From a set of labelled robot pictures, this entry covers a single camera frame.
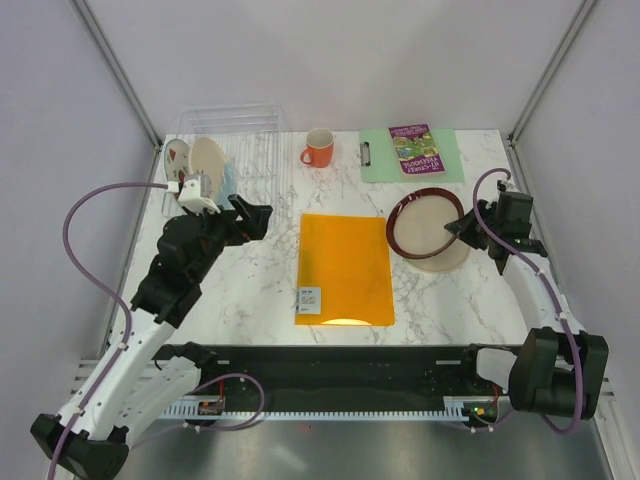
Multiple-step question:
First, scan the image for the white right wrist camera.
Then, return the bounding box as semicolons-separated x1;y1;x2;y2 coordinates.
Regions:
496;179;517;192

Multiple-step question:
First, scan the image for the cream leaf pattern plate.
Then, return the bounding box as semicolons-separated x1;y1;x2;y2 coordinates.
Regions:
188;136;236;209

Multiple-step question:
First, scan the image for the white wire dish rack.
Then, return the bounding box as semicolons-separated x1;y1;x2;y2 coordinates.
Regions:
161;103;291;226

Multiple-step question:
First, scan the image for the green clipboard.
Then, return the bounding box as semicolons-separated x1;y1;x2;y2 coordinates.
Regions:
359;124;465;183

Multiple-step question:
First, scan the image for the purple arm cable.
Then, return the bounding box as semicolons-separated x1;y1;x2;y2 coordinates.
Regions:
47;182;266;480
472;168;586;434

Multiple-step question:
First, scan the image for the orange mug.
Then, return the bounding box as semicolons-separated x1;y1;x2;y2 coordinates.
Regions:
300;128;334;169

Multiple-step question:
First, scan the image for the left aluminium frame post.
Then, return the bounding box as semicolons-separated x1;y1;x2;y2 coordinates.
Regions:
69;0;162;150

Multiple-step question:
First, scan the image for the white slotted cable duct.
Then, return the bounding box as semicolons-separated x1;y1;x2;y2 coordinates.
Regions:
159;396;500;422

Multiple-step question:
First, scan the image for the watermelon pattern plate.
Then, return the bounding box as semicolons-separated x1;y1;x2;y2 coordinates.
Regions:
162;138;190;184

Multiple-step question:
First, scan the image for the purple book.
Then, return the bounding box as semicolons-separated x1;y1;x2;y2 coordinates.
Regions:
388;124;446;180

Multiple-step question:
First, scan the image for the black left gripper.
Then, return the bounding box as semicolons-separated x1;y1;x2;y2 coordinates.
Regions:
186;193;272;282

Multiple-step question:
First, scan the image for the aluminium frame post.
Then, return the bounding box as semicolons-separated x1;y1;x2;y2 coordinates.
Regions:
69;0;162;150
505;0;600;148

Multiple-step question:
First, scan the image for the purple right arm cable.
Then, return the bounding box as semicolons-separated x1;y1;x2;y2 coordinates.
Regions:
472;168;586;434

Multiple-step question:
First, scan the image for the green cream branch plate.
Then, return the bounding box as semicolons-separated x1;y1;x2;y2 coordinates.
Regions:
406;240;470;273

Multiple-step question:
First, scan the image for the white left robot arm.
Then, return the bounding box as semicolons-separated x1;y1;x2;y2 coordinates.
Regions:
31;194;273;479

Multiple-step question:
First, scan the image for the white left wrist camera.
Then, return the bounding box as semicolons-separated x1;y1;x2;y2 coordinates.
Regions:
166;174;220;214

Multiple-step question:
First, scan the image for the orange plastic folder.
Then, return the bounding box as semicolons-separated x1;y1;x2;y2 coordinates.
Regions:
295;213;395;327

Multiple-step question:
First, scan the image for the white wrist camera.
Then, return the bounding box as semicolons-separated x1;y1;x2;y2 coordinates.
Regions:
496;179;517;192
166;174;220;214

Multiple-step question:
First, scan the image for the brown rimmed plate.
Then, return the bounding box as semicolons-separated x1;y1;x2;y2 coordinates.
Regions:
386;187;464;260

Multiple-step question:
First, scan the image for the right aluminium frame post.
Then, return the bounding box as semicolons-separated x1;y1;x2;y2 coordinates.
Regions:
505;0;600;148

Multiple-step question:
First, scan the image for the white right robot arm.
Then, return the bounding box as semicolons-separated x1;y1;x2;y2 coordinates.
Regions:
445;191;609;423

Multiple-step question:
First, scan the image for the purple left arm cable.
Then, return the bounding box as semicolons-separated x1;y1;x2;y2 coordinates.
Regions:
47;182;266;480

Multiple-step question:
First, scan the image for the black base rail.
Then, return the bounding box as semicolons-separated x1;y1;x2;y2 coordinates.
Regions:
155;343;494;412

